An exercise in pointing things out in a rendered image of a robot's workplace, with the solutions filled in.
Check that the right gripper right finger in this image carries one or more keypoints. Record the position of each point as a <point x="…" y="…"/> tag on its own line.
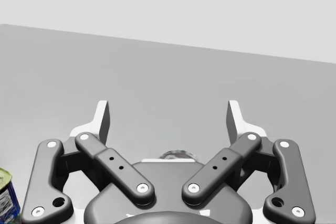
<point x="221" y="162"/>

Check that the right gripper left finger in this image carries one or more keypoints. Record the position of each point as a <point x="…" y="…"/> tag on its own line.
<point x="115" y="163"/>

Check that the green and blue rectangular can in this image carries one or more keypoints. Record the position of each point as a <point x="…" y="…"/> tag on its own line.
<point x="7" y="195"/>

